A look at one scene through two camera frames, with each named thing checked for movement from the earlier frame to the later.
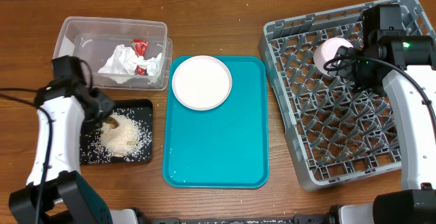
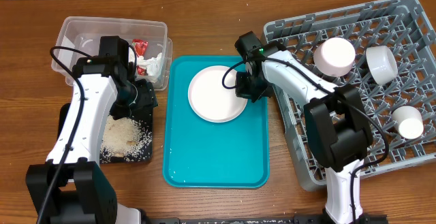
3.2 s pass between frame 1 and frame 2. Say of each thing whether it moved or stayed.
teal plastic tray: stayed
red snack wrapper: stayed
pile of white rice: stayed
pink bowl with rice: stayed
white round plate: moved
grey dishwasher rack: stayed
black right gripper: moved
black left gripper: moved
